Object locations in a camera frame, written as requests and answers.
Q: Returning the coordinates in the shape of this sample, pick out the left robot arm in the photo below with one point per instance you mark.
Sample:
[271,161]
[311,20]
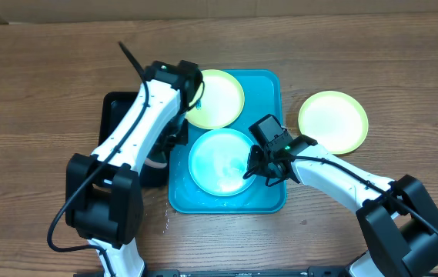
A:
[103,191]

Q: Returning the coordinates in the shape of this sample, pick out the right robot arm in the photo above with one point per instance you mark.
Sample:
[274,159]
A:
[398,218]

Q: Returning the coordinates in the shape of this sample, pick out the black plastic tray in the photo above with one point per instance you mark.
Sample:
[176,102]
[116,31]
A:
[115,105]

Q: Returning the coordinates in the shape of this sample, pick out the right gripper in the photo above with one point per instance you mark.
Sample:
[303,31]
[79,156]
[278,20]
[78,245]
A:
[257,169]

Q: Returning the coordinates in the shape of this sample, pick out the yellow-rimmed plate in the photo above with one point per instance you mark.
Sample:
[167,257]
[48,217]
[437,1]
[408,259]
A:
[221,103]
[335,120]

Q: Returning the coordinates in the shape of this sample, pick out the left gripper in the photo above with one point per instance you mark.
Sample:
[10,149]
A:
[182,138]

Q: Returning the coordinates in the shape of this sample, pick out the light blue plate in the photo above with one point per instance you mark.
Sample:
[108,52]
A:
[218,161]

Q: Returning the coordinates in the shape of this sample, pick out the teal plastic tray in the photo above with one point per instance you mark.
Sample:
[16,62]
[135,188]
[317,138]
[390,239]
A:
[262,92]

